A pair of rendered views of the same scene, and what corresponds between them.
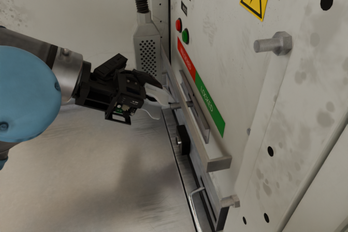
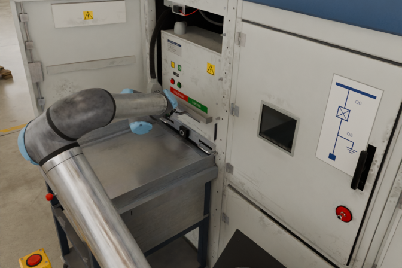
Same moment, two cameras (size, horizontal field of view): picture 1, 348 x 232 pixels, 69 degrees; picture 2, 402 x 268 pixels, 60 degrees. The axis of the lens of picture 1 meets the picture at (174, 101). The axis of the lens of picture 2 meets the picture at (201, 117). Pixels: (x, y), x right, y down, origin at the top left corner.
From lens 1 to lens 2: 1.34 m
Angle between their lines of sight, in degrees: 25
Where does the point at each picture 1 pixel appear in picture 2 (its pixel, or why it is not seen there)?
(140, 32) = (154, 87)
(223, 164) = (210, 119)
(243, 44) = (209, 82)
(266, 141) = (222, 96)
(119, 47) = not seen: hidden behind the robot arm
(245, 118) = (214, 100)
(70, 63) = not seen: hidden behind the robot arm
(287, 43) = (222, 78)
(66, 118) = (114, 141)
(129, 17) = (134, 82)
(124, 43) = not seen: hidden behind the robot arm
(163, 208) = (188, 155)
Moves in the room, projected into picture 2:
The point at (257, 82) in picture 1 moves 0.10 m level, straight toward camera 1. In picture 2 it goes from (216, 89) to (218, 99)
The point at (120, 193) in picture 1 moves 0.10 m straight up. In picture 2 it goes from (167, 157) to (167, 140)
